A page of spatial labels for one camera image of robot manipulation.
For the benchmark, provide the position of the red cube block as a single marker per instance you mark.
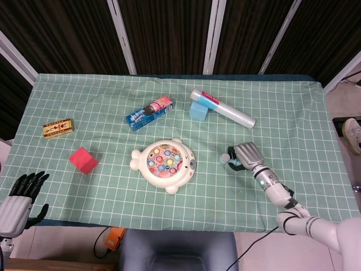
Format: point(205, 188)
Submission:
point(81, 159)

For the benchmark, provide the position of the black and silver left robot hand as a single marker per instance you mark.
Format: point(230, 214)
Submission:
point(12, 216)

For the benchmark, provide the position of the light blue foam cube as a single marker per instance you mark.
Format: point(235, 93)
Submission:
point(197, 113)

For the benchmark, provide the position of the green checked tablecloth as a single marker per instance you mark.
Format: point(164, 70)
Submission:
point(112, 197)

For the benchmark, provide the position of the clear plastic tube roll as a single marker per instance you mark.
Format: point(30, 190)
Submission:
point(231, 111)

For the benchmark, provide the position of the white whack-a-mole toy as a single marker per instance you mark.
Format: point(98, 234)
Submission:
point(158, 178)

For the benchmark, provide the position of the black flat floor device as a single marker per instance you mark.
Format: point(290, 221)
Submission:
point(338, 125)

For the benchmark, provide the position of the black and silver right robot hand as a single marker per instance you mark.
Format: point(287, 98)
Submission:
point(249, 155)

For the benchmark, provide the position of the small blue toy mallet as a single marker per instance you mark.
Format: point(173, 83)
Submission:
point(224, 158)

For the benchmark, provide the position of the dark grey padded seat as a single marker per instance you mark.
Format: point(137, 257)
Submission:
point(177, 251)

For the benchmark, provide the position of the white and silver right robot arm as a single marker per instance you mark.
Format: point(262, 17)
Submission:
point(277, 192)

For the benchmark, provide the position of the yellow and red small box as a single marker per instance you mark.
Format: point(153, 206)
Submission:
point(57, 128)

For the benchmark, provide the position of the blue cookie box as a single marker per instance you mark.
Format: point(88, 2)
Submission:
point(149, 113)

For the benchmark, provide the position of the white sneaker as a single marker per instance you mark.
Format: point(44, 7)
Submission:
point(352, 135)

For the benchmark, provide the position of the orange device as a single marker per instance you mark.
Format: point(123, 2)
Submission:
point(114, 240)

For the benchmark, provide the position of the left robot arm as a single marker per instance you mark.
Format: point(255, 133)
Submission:
point(4, 244)

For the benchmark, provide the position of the white frame post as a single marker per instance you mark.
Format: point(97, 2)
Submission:
point(279, 36)
point(17, 60)
point(121, 36)
point(344, 73)
point(214, 36)

